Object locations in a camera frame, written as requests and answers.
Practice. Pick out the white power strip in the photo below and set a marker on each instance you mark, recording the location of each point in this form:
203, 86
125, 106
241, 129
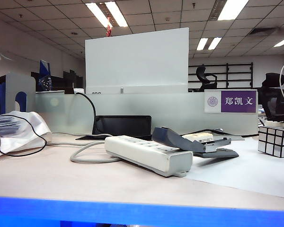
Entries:
144, 151

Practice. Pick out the blue edge strip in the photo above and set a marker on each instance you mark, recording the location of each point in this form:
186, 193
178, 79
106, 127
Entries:
142, 212

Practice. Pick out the black tray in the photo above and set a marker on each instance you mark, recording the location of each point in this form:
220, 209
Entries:
123, 125

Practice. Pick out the frosted glass desk partition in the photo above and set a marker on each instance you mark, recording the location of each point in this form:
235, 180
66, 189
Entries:
168, 113

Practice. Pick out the grey stapler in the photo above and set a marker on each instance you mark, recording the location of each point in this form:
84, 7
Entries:
180, 143

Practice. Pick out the white board panel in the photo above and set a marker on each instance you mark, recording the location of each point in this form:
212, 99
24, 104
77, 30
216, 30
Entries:
137, 61

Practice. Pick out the black flat pad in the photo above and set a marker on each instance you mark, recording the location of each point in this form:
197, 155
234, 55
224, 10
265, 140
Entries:
204, 130

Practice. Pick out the white plug adapter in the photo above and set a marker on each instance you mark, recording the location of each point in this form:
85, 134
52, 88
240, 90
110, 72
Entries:
79, 90

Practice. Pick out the black office chair with armrests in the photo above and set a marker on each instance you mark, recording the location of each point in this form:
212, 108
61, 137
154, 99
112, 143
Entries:
205, 78

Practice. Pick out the black desk shelf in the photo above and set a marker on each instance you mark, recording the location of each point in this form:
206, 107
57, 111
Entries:
61, 81

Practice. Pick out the red hanging ornament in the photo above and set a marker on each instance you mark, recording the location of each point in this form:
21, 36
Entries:
108, 30

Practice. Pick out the purple and white name plate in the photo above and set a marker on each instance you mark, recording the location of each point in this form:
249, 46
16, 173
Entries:
237, 101

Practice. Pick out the black shelf rack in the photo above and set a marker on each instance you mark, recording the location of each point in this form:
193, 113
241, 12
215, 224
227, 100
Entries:
239, 75

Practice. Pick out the blue pennant flag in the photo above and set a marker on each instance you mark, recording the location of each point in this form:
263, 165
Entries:
45, 75

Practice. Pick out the white paper mat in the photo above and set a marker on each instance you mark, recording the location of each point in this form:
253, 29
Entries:
246, 170

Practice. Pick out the white plastic bag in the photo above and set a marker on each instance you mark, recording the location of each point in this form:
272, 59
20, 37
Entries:
21, 132

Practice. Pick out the black mesh office chair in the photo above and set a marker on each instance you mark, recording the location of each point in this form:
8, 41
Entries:
272, 104

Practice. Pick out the grey metal bookend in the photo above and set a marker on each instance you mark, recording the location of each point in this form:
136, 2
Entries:
13, 92

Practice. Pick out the silver mirror cube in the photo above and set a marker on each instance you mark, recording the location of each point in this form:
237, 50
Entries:
274, 141

